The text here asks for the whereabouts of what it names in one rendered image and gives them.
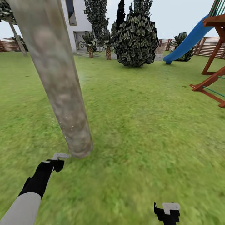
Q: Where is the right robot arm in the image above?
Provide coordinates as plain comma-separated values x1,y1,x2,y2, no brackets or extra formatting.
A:
154,202,181,225

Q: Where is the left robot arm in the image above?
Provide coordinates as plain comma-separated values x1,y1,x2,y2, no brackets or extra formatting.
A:
0,153,68,225

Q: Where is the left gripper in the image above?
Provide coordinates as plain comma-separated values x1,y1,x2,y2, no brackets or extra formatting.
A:
53,160,65,170

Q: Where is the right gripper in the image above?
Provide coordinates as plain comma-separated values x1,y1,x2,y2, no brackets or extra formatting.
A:
154,207,179,225

